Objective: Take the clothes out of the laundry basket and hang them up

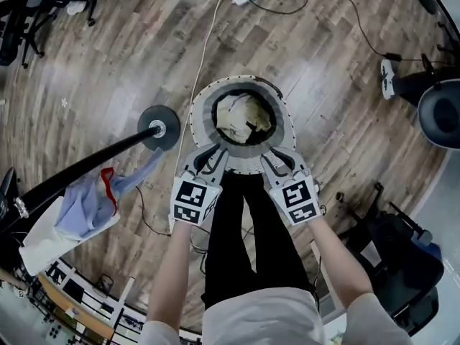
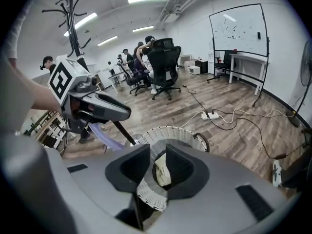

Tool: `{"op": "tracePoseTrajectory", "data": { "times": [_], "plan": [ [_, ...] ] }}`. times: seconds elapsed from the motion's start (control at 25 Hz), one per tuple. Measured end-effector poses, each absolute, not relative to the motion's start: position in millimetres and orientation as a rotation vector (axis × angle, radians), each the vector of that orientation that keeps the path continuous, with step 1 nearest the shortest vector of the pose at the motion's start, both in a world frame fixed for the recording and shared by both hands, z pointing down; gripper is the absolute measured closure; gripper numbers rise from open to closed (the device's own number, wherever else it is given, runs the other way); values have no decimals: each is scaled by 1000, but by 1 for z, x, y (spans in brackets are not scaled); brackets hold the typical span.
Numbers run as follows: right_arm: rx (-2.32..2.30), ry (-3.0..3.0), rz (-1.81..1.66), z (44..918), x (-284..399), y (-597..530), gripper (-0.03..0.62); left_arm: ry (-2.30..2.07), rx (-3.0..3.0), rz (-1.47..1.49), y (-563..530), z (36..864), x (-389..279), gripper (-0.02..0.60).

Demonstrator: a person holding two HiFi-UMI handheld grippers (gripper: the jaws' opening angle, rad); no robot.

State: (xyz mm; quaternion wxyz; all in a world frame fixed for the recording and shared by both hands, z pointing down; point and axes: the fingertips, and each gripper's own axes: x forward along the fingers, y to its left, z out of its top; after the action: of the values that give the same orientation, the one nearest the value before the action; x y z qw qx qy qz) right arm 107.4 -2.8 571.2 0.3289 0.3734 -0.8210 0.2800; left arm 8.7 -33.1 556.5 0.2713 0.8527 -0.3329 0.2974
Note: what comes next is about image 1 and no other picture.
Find white cable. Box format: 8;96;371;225
174;0;234;174

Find person's black trousers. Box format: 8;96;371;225
201;172;313;311

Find wooden table white frame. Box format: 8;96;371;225
34;264;137;345

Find person's left forearm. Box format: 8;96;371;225
146;220;194;326

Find person's white shirt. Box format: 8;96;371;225
142;287;414;345

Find black coat rack stand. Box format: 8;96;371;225
0;105;182;235

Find white woven laundry basket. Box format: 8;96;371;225
188;73;298;176

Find black shell backpack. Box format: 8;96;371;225
416;78;460;150

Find yellow clothes garment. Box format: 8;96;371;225
244;97;273;133

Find black cable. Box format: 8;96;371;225
134;184;173;237
247;0;403;63

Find black wire bin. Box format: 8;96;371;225
93;273;116;298

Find person's right forearm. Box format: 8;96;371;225
307;216;375;315

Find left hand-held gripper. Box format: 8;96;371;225
168;144;230;228

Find pale yellow garment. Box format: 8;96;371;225
214;92;254;144

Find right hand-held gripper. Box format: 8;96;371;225
260;147;323;227

